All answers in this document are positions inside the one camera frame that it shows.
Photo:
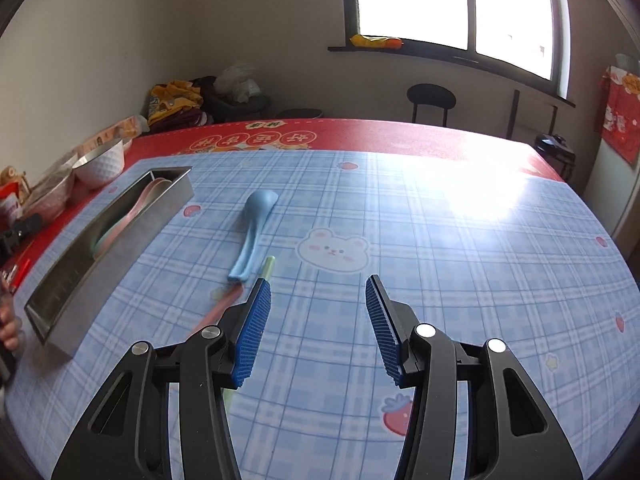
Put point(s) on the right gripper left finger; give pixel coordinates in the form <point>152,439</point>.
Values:
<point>161,410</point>

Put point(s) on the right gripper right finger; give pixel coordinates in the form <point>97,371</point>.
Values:
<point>512,433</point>

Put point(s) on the pink spoon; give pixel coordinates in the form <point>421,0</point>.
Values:
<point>142,202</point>

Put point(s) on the pink chopstick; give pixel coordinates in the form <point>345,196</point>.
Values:
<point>227,300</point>

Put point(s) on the blue spoon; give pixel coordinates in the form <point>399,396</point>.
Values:
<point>256,211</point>

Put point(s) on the green spoon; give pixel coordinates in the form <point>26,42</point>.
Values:
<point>100,247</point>

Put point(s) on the beige spoon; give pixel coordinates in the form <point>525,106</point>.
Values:
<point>159,186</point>

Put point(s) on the person's left hand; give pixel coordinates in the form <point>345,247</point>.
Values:
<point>11,325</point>

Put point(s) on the plastic covered pink bowl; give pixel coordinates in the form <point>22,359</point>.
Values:
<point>51,193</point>

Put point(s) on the white ceramic bowl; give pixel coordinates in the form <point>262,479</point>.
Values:
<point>102,165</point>

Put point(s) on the steel utensil tray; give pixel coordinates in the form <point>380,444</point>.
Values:
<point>70,296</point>

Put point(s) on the blue plaid table mat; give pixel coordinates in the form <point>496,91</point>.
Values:
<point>478,252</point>

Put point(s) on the yellow clothes pile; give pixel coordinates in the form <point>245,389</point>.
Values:
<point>174,106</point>

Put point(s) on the white refrigerator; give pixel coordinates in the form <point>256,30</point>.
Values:
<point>612,189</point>

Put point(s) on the white plastic bag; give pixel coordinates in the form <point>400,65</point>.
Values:
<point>237,83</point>

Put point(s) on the red table cover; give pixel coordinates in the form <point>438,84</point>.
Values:
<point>477,156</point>

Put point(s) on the black rice cooker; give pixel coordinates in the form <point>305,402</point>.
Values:
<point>554,150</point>

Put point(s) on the black waste bin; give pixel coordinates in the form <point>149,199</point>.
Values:
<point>300,113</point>

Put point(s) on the black round stool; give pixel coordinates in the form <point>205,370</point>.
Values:
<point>431,95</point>

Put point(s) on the red cloth on refrigerator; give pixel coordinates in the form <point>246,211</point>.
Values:
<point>618,118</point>

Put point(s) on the yellow item on sill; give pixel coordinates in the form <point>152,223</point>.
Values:
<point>370,42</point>

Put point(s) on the window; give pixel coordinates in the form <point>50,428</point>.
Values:
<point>527,41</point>

